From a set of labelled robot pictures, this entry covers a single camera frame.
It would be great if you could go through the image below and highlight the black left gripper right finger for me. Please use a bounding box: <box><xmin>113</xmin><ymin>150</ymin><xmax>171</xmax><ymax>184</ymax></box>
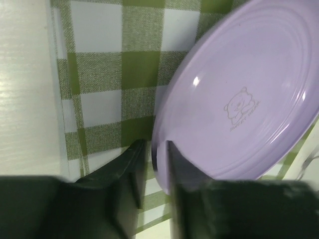
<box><xmin>166</xmin><ymin>141</ymin><xmax>319</xmax><ymax>239</ymax></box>

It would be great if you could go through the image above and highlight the green white checkered cloth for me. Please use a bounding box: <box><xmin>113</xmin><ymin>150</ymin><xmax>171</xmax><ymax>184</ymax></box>
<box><xmin>51</xmin><ymin>0</ymin><xmax>315</xmax><ymax>236</ymax></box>

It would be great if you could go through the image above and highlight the purple plastic plate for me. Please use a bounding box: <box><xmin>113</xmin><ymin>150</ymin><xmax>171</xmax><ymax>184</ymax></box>
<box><xmin>152</xmin><ymin>0</ymin><xmax>319</xmax><ymax>193</ymax></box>

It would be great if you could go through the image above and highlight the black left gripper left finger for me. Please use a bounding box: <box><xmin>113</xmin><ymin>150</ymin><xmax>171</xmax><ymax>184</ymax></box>
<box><xmin>0</xmin><ymin>139</ymin><xmax>147</xmax><ymax>239</ymax></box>

